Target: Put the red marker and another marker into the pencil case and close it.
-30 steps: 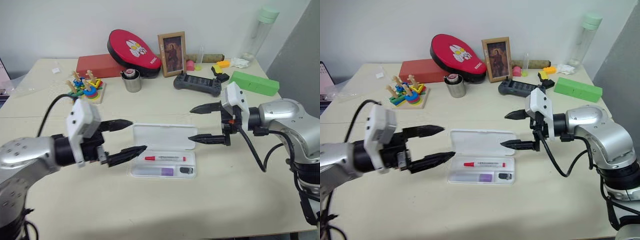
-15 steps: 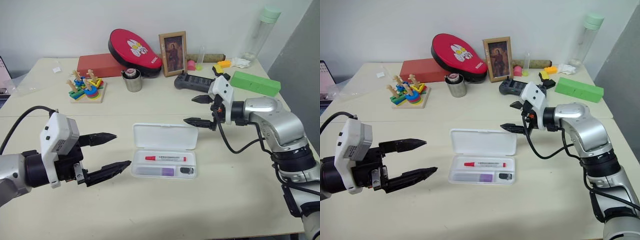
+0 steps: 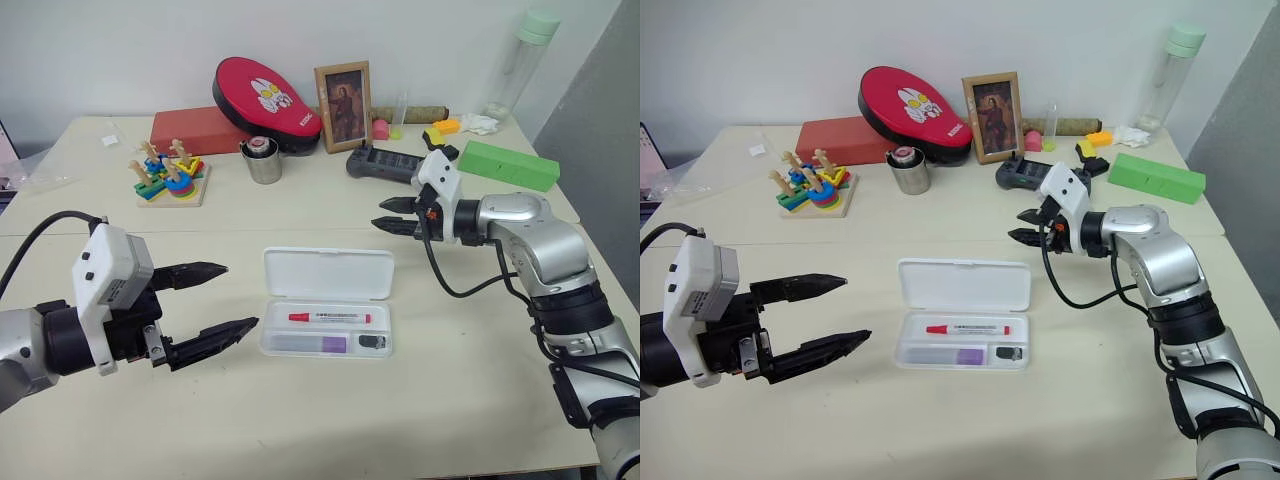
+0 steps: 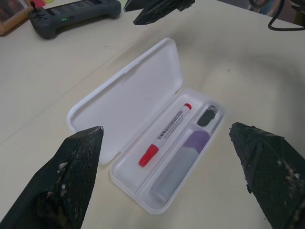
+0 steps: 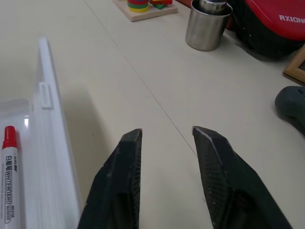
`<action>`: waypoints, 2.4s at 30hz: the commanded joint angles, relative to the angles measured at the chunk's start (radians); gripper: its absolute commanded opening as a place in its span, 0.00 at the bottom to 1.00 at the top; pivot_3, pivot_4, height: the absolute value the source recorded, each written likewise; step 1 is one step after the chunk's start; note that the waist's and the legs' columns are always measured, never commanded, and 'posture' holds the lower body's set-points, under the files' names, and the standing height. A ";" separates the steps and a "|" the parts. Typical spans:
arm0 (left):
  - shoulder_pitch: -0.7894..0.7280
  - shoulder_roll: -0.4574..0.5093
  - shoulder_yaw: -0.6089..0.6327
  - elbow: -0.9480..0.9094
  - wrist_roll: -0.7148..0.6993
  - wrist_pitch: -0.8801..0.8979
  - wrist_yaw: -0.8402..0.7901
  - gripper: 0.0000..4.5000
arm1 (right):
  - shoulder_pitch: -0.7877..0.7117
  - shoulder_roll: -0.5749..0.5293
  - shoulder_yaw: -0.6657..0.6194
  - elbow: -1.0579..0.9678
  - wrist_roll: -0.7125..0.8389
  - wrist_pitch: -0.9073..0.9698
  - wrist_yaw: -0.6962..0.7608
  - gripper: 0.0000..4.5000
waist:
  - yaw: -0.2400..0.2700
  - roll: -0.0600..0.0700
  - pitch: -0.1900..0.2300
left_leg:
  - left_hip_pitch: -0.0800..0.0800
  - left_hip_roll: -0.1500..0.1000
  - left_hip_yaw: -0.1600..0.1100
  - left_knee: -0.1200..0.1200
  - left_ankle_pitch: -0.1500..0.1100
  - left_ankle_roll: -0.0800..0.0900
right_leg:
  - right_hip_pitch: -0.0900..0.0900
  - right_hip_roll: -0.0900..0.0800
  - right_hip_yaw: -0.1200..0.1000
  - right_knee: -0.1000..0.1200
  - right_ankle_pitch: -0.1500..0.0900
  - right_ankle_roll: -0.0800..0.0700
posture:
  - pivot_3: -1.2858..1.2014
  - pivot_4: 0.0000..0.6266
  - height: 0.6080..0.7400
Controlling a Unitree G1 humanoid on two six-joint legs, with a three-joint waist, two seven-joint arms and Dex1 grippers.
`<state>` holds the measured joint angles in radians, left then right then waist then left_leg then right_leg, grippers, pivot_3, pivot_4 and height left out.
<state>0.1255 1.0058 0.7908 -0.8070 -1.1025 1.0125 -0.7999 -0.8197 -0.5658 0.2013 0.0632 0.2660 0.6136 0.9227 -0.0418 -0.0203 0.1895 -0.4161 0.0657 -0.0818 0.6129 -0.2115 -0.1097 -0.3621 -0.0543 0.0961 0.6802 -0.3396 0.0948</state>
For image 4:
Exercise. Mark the wooden picture frame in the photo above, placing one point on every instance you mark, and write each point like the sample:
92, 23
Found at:
9, 12

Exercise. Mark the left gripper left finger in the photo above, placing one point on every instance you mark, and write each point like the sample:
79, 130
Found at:
59, 186

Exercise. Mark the clear tube with green base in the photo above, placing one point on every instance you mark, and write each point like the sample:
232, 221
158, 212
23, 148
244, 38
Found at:
51, 1

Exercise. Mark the red whiteboard marker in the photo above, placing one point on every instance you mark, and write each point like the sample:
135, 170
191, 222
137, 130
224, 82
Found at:
169, 130

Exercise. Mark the white plastic pencil case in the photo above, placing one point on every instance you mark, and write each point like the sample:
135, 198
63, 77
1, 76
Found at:
133, 95

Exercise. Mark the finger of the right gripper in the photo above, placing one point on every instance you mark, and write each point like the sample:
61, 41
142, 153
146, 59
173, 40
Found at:
134, 4
155, 13

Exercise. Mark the small black plastic object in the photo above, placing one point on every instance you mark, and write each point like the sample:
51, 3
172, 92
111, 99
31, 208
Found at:
205, 118

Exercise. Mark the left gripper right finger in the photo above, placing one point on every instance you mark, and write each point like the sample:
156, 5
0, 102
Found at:
274, 179

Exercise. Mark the dark grey game controller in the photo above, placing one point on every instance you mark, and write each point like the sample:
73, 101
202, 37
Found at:
78, 16

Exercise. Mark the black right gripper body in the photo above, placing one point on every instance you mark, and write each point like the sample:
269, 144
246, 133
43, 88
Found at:
186, 4

